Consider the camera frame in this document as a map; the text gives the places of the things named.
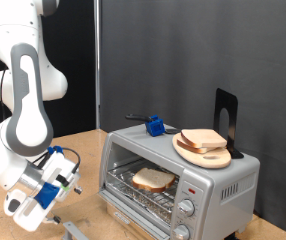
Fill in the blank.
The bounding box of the white bread slice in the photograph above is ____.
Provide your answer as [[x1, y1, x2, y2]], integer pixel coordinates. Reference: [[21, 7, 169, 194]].
[[131, 167, 177, 194]]

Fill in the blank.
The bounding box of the silver oven knob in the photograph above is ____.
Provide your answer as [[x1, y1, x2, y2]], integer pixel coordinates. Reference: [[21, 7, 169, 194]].
[[177, 199, 196, 218], [172, 224, 191, 240]]

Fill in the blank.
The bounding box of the wooden box under oven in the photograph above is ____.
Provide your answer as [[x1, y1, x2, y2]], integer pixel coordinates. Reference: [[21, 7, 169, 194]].
[[106, 201, 152, 240]]

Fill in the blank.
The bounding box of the silver toaster oven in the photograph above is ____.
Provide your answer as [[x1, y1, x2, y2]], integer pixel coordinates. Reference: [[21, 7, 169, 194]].
[[97, 120, 261, 240]]

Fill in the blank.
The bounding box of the wire oven rack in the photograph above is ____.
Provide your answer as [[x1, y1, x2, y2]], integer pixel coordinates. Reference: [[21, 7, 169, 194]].
[[106, 158, 181, 224]]

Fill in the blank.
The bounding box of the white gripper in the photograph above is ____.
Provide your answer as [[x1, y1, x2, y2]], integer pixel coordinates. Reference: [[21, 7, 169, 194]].
[[3, 151, 84, 233]]

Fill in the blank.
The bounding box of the vertical metal pole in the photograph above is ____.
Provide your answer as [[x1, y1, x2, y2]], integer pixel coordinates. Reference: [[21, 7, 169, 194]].
[[93, 0, 102, 130]]

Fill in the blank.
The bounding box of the metal spatula with blue block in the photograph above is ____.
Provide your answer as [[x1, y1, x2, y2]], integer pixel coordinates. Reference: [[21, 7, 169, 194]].
[[125, 113, 181, 138]]

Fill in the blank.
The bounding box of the black metal bookend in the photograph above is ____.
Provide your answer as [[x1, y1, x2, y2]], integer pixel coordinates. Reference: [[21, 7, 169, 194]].
[[212, 87, 245, 160]]

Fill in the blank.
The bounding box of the glass oven door with handle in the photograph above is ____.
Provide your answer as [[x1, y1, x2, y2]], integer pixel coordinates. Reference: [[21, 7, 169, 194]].
[[51, 193, 171, 240]]

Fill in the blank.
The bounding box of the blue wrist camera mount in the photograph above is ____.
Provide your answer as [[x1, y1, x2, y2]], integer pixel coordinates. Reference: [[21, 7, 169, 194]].
[[33, 182, 61, 210]]

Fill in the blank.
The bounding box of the round wooden cutting board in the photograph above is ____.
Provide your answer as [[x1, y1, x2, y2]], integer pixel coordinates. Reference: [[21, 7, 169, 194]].
[[171, 132, 233, 170]]

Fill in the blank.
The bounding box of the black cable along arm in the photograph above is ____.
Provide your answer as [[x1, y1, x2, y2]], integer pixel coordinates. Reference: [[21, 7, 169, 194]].
[[32, 147, 82, 175]]

